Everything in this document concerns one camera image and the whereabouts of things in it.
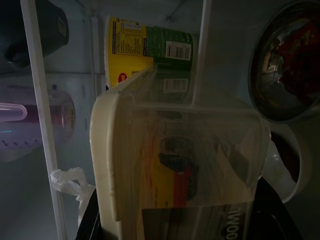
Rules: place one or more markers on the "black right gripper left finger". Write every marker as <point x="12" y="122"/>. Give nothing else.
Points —
<point x="90" y="217"/>

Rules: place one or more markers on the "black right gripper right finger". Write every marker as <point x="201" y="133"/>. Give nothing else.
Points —
<point x="272" y="215"/>

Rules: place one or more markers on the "clear container with white lid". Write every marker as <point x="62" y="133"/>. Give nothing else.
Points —
<point x="175" y="150"/>

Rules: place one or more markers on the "glass fridge shelf white trim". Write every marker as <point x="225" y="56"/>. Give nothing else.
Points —
<point x="41" y="100"/>
<point x="201" y="50"/>

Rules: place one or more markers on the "dark grey fridge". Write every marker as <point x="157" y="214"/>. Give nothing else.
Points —
<point x="230" y="30"/>

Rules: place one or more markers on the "white plastic bag red print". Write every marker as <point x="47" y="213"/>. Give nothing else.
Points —
<point x="67" y="178"/>

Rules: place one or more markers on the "white bowl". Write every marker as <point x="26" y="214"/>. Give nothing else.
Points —
<point x="297" y="160"/>

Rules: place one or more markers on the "clear purple measuring jug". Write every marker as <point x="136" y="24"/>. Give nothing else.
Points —
<point x="20" y="140"/>

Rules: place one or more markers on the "red labelled jar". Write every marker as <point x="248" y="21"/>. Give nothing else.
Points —
<point x="62" y="112"/>

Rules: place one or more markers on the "steel bowl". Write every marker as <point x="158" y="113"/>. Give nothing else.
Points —
<point x="265" y="82"/>

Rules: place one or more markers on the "red snack packets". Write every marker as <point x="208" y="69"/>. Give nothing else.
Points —
<point x="300" y="62"/>

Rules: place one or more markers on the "yellow green instant noodle cup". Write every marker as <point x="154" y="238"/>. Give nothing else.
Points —
<point x="130" y="50"/>

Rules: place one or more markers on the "dark round pot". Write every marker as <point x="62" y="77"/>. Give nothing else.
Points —
<point x="37" y="32"/>

